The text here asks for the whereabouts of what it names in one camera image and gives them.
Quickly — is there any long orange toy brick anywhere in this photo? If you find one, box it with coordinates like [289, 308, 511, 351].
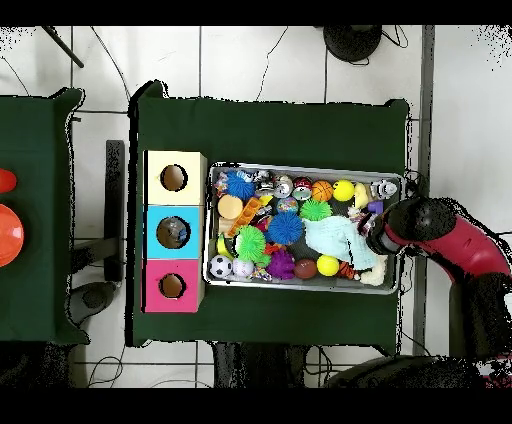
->
[227, 197, 264, 240]

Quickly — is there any small soccer ball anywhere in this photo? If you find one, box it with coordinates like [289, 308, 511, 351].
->
[207, 254, 234, 280]

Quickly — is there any purple spiky toy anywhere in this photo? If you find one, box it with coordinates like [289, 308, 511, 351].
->
[266, 249, 297, 282]

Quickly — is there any small red object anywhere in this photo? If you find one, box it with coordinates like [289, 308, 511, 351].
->
[0, 167, 17, 194]

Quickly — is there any small yellow rubber duck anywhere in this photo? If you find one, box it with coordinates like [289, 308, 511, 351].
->
[353, 183, 373, 210]

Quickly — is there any small orange basketball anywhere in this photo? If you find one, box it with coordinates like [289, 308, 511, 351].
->
[311, 179, 334, 203]

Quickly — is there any small blue globe ball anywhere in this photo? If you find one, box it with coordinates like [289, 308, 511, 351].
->
[275, 196, 301, 217]

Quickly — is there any shallow clear mesh bin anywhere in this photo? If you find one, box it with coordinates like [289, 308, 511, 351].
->
[206, 163, 405, 296]

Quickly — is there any dark green side table cloth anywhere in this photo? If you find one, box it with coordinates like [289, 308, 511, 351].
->
[0, 87, 88, 347]

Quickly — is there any wooden box with three holes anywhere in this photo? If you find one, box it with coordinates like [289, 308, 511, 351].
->
[143, 150, 208, 313]

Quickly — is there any grey round floor base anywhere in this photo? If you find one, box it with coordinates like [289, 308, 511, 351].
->
[67, 279, 118, 323]

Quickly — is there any plain blue spiky ball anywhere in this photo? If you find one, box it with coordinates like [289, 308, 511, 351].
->
[265, 210, 306, 248]

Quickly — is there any light green spiky ball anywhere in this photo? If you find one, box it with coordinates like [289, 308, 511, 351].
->
[299, 198, 334, 224]

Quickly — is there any orange disc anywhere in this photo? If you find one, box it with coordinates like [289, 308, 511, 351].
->
[0, 203, 25, 269]

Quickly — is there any black upright panel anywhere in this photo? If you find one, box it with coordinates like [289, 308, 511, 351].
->
[104, 139, 127, 283]

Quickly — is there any pale blue waffle cloth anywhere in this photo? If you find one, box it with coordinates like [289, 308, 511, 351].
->
[303, 215, 380, 273]

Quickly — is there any black round stand base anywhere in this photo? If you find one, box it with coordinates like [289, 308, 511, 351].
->
[323, 25, 384, 64]

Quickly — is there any white baseball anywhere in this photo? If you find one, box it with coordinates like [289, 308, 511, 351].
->
[231, 257, 256, 281]

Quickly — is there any cream yellow knitted cloth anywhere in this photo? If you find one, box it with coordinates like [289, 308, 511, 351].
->
[357, 254, 390, 288]

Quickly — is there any black drink can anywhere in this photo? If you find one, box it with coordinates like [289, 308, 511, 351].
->
[272, 176, 295, 200]

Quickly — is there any small brown football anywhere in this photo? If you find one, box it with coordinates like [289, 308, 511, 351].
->
[293, 257, 320, 281]

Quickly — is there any blue spiky ball with eyes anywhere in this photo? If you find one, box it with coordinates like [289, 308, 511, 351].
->
[225, 171, 257, 201]

